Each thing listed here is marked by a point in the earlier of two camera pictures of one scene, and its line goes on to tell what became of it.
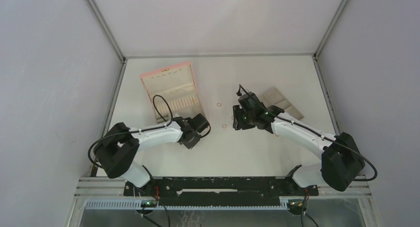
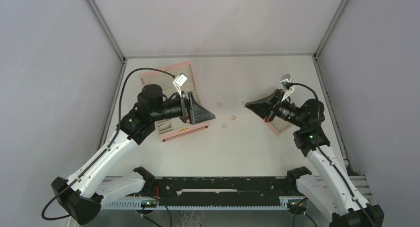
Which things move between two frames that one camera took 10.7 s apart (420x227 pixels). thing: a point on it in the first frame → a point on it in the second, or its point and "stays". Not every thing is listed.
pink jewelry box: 173,91 stays
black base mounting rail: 260,188 stays
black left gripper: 191,144 → 191,111
